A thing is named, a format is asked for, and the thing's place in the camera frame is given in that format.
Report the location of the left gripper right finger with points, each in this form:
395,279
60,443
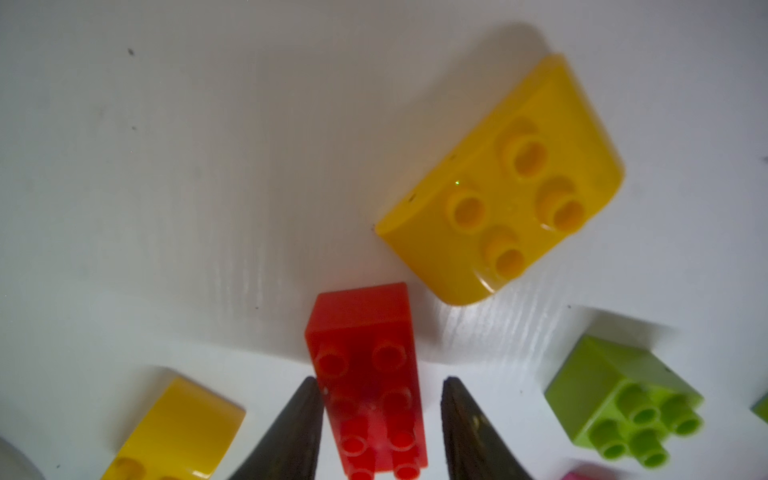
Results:
473,448

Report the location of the yellow lego brick upper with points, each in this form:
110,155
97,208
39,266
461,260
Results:
528,176

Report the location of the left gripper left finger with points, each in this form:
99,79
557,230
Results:
290,447

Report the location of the green lego brick middle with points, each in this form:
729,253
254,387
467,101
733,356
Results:
760,408

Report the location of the red lego brick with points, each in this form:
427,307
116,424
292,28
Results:
361,344

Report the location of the yellow lego brick lower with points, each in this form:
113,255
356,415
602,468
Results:
184,435

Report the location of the green lego brick left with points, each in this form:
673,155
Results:
622,401

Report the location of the green lego brick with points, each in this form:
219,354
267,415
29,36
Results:
760,408
622,401

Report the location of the pink lego brick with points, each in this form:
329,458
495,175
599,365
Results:
588,474

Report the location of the yellow lego brick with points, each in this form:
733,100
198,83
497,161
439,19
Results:
528,176
184,435

